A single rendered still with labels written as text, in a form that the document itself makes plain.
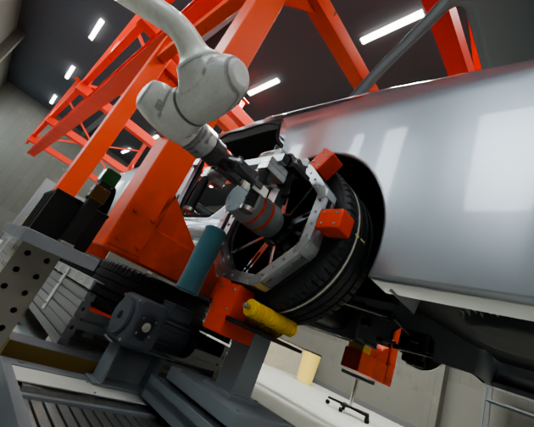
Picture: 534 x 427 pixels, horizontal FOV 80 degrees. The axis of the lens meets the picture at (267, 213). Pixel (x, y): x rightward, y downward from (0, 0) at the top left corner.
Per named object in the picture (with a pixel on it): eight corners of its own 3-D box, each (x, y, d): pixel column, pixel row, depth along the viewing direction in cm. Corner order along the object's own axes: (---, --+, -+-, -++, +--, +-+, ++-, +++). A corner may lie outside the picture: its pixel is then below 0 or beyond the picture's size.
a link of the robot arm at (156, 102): (173, 154, 85) (204, 137, 77) (121, 113, 76) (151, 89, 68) (186, 126, 91) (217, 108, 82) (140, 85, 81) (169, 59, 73)
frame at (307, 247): (301, 302, 100) (350, 163, 119) (288, 295, 96) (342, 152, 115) (204, 277, 139) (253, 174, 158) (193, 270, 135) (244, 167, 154)
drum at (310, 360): (303, 380, 790) (312, 352, 815) (315, 387, 756) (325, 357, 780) (291, 376, 766) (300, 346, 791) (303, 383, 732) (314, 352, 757)
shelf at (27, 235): (93, 271, 78) (100, 260, 79) (19, 239, 68) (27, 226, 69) (55, 254, 109) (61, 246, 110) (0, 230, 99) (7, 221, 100)
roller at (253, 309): (298, 341, 118) (303, 325, 120) (246, 315, 101) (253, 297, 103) (286, 336, 122) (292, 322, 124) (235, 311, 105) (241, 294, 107)
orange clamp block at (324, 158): (326, 182, 124) (343, 165, 123) (315, 169, 119) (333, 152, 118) (318, 174, 129) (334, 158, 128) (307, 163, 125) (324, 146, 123)
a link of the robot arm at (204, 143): (193, 144, 80) (210, 158, 83) (209, 117, 83) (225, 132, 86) (175, 149, 86) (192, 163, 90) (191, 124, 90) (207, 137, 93)
